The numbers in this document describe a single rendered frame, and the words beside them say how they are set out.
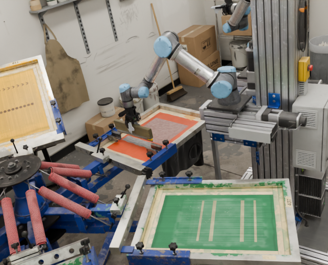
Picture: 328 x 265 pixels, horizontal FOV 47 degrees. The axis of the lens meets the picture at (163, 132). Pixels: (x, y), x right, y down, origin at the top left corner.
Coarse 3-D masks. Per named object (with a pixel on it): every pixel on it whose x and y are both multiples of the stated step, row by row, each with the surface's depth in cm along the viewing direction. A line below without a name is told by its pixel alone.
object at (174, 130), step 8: (176, 120) 300; (184, 120) 298; (192, 120) 296; (168, 128) 291; (176, 128) 289; (184, 128) 287; (160, 136) 283; (168, 136) 281; (176, 136) 279; (160, 144) 273; (128, 152) 270; (136, 152) 268; (144, 152) 267; (144, 160) 258
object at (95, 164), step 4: (92, 164) 249; (96, 164) 248; (100, 164) 249; (104, 164) 252; (84, 168) 246; (88, 168) 245; (92, 168) 245; (96, 168) 247; (92, 172) 245; (96, 172) 248
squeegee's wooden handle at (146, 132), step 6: (114, 120) 277; (120, 120) 275; (120, 126) 275; (132, 126) 265; (138, 126) 262; (132, 132) 269; (138, 132) 263; (144, 132) 259; (150, 132) 257; (150, 138) 258
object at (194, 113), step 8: (160, 104) 324; (144, 112) 315; (152, 112) 319; (176, 112) 313; (184, 112) 306; (192, 112) 301; (192, 128) 278; (200, 128) 280; (184, 136) 270; (192, 136) 275; (104, 144) 286; (176, 144) 263; (112, 152) 267
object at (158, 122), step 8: (160, 112) 318; (152, 120) 307; (160, 120) 305; (168, 120) 303; (152, 128) 296; (160, 128) 294; (112, 144) 285; (120, 144) 283; (128, 144) 281; (120, 152) 272
